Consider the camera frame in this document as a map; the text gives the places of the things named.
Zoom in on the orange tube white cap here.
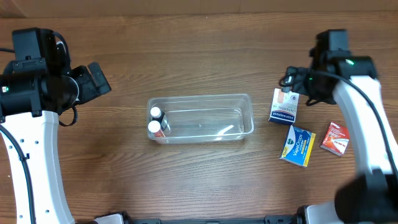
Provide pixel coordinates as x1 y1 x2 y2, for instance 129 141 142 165
147 120 165 138

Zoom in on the white blue Hansaplast box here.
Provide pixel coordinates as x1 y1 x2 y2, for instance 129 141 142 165
269 88 299 125

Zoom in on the blue yellow VapoDrops box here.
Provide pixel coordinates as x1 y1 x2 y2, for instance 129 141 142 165
279 125 316 167

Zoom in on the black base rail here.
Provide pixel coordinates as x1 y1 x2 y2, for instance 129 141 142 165
90 211 306 224

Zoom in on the clear plastic container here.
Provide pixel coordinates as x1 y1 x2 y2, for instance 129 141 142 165
146 93 254 144

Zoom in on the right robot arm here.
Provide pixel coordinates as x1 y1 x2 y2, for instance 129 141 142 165
279 29 397 223

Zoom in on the dark bottle white cap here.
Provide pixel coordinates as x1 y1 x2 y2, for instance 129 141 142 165
150 106 170 131

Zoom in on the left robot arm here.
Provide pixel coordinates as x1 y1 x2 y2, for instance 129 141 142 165
1 27 111 223

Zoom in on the red medicine box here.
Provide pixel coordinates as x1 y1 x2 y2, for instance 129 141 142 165
320 122 349 156

